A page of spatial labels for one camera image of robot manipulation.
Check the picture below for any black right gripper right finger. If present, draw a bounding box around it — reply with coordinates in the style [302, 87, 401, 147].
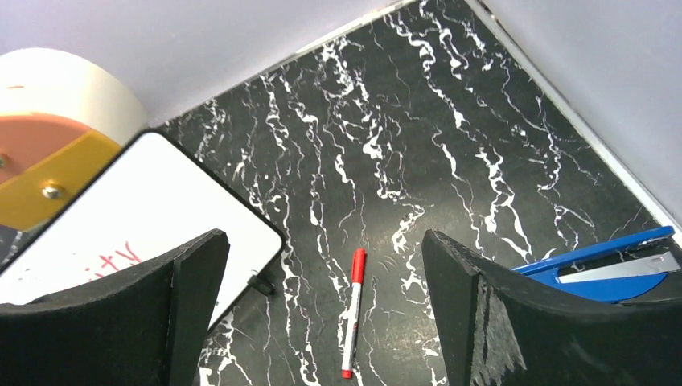
[421, 230, 681, 385]

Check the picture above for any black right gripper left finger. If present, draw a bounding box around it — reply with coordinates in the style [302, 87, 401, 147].
[1, 229, 230, 385]

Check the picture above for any red marker cap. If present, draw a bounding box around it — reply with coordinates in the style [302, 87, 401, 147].
[351, 248, 367, 284]

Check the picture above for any white whiteboard marker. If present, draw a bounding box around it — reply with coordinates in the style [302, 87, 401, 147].
[341, 282, 363, 379]

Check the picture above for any blue whiteboard eraser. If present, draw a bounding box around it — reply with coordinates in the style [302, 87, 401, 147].
[513, 226, 681, 303]

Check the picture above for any black framed whiteboard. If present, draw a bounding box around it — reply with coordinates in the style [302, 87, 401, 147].
[1, 130, 285, 324]

